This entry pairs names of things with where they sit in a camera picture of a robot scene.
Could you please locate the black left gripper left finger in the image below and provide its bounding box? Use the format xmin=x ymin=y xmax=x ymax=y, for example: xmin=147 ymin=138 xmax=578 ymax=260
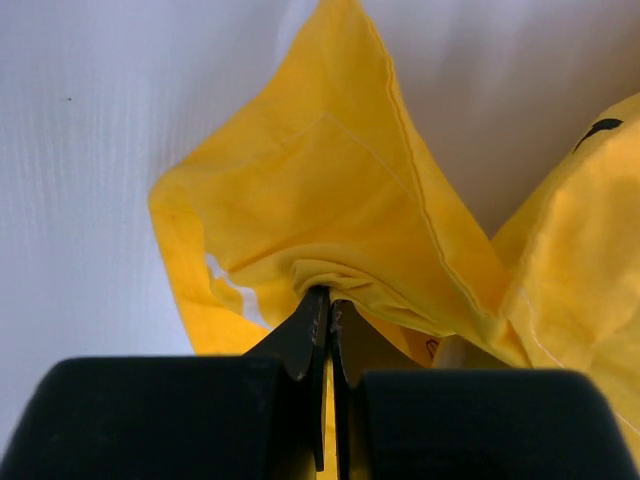
xmin=1 ymin=287 xmax=330 ymax=479

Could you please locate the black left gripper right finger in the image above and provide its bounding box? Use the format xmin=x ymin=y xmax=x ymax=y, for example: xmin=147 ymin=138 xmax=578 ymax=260
xmin=330 ymin=301 xmax=639 ymax=479

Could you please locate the yellow Pikachu pillowcase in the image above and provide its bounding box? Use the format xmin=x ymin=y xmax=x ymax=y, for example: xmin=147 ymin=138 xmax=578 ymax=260
xmin=149 ymin=1 xmax=639 ymax=451

